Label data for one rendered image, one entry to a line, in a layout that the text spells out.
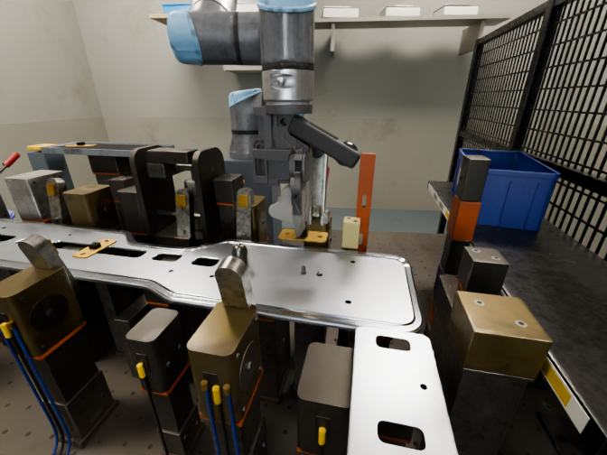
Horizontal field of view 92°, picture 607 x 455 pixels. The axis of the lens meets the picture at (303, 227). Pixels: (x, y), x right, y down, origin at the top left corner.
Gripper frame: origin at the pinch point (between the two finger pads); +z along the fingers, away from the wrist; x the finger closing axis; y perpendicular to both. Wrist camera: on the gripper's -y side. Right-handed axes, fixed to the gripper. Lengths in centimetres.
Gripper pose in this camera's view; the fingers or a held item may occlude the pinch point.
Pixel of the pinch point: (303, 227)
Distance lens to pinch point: 51.4
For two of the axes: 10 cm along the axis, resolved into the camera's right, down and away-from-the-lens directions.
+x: -2.1, 4.0, -8.9
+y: -9.8, -0.8, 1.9
